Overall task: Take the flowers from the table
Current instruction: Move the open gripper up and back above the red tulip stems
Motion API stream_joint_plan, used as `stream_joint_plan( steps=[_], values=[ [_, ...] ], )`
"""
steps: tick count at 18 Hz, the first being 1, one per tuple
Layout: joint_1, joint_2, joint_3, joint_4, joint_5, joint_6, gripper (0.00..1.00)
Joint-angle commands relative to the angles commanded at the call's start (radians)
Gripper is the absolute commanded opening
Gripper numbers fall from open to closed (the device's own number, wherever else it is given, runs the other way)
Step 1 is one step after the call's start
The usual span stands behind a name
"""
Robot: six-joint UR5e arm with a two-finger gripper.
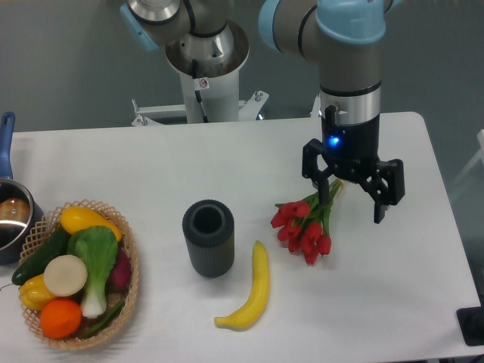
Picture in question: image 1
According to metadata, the white round radish slice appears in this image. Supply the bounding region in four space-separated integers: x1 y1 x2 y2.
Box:
43 255 88 297

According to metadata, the dark grey ribbed vase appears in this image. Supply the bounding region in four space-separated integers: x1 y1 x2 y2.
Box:
181 200 234 278

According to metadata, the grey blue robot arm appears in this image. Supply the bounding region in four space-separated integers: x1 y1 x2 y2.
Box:
120 1 405 222

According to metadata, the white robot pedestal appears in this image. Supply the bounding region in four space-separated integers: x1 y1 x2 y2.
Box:
132 20 269 126

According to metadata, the purple sweet potato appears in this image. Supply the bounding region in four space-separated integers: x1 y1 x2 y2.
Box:
108 249 132 289

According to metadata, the blue saucepan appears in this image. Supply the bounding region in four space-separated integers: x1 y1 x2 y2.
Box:
1 111 43 265

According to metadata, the yellow banana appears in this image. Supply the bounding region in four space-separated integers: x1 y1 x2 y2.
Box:
214 240 271 331

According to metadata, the red tulip bouquet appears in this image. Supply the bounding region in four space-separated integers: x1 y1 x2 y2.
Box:
270 179 343 265

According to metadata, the green cucumber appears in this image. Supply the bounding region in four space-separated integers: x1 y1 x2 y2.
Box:
11 226 70 286

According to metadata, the orange fruit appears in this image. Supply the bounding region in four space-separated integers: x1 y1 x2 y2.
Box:
40 298 82 339

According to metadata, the woven wicker basket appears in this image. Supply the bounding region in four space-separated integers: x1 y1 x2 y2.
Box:
12 200 139 350

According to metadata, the black device at edge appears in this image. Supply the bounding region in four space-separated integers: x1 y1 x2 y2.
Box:
456 306 483 346

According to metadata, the white frame at right edge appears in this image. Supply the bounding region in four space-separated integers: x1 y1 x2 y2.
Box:
449 129 483 201

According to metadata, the yellow bell pepper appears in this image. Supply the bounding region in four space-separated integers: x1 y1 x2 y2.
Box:
19 274 57 311

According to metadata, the green bean pod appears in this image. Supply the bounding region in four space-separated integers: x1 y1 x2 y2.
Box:
81 300 125 339

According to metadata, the green bok choy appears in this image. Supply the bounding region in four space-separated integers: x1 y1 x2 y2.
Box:
67 226 118 319

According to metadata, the yellow squash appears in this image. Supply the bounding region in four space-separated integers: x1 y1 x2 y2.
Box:
60 206 123 242

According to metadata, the black cable on pedestal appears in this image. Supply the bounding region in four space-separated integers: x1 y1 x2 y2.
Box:
191 59 209 123

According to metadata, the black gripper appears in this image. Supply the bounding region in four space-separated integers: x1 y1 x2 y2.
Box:
302 105 405 223

